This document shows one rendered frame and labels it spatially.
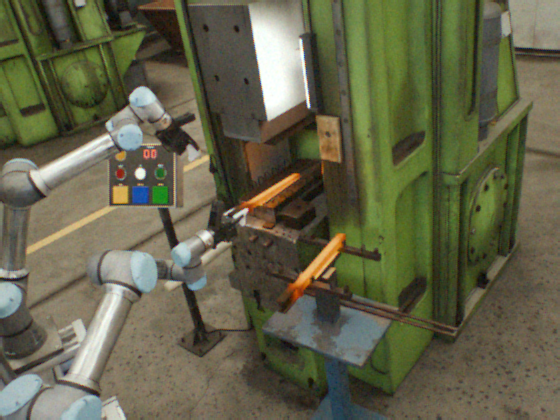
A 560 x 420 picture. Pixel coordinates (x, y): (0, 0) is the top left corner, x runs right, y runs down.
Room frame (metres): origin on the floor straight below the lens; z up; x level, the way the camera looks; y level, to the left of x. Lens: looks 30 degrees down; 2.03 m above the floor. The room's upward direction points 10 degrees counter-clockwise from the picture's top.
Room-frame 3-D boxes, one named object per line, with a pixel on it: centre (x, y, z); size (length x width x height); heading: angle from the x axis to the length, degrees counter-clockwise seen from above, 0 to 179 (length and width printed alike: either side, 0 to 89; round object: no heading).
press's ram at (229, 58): (2.00, -0.09, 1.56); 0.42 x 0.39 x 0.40; 135
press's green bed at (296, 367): (2.00, -0.10, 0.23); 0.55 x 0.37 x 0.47; 135
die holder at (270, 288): (2.00, -0.10, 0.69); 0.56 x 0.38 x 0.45; 135
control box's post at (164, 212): (2.21, 0.54, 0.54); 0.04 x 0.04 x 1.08; 45
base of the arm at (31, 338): (1.45, 0.97, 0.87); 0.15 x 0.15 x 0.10
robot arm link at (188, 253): (1.59, 0.35, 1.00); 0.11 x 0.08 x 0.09; 135
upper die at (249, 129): (2.03, -0.06, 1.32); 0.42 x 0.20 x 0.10; 135
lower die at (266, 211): (2.03, -0.06, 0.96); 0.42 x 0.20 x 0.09; 135
